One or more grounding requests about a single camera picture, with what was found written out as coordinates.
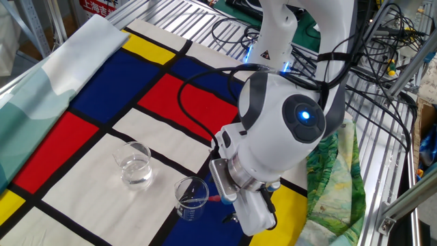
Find blue plastic bag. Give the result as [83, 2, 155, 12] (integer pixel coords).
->
[418, 122, 437, 172]

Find aluminium frame beam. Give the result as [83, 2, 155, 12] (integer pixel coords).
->
[375, 170, 437, 236]
[385, 40, 437, 100]

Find white plastic bag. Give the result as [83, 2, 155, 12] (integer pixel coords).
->
[0, 0, 21, 78]

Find Mondrian colour block cloth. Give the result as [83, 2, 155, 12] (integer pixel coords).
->
[0, 18, 352, 246]

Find grey perforated rack post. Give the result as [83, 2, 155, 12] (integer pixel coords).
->
[0, 0, 52, 59]

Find teal and white cloth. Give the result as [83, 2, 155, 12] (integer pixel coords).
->
[0, 13, 130, 194]

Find red sign white characters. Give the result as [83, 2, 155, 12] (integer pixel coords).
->
[79, 0, 119, 18]

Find green painting print cloth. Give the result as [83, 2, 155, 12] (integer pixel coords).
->
[296, 118, 367, 246]

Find brown cardboard box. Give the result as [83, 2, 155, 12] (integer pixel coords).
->
[411, 97, 437, 172]

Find beige floral fabric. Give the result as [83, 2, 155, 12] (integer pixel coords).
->
[418, 54, 437, 103]

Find silver wrist camera blue caps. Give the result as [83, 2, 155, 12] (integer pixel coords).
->
[208, 157, 283, 206]

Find tangled black cables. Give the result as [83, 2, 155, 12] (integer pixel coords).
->
[211, 0, 421, 154]

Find empty printed glass beaker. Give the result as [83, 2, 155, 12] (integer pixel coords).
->
[173, 176, 210, 222]

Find glass beaker with water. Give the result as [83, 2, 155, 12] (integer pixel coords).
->
[112, 141, 154, 191]

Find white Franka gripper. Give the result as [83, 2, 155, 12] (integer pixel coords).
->
[223, 188, 277, 236]

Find glass dropper with red bulb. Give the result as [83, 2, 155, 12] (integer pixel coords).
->
[180, 194, 223, 205]

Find green cutting mat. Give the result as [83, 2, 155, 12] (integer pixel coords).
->
[221, 0, 322, 54]

